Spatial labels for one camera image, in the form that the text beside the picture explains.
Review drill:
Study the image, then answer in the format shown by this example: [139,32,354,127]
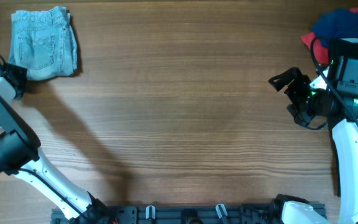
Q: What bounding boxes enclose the light blue denim shorts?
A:
[8,6,78,81]

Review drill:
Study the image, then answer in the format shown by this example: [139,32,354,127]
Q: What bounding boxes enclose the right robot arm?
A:
[268,38,358,223]

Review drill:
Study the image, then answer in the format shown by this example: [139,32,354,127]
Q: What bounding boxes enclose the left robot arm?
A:
[0,55,118,223]

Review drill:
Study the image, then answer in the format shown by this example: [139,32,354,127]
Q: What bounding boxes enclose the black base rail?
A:
[50,203,328,224]

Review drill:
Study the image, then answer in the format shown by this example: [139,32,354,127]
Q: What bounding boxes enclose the blue garment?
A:
[311,9,358,48]

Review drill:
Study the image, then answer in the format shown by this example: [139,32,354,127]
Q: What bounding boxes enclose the black right camera cable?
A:
[309,36,358,200]

